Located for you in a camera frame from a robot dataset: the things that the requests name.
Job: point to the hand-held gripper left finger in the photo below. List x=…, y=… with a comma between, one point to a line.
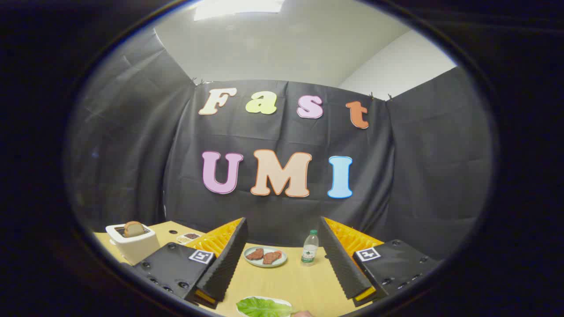
x=229, y=264

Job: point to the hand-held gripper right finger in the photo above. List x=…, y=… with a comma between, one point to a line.
x=341, y=264

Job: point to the green lettuce leaf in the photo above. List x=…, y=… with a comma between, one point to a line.
x=262, y=307

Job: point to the toasted bread slice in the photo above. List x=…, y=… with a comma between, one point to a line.
x=133, y=230

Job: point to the clear water bottle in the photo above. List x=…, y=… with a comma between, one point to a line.
x=309, y=253

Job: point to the pale green plate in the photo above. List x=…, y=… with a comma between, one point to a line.
x=265, y=264

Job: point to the brown meat piece orange edge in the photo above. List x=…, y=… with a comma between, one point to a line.
x=272, y=257

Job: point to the white divided seasoning tray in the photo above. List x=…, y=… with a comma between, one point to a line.
x=187, y=239

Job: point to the white plate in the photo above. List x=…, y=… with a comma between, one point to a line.
x=284, y=302

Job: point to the white toaster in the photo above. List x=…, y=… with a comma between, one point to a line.
x=136, y=251

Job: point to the black backdrop cloth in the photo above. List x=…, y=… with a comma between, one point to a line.
x=396, y=176

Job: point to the ceiling light panel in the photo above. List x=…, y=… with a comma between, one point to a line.
x=238, y=8

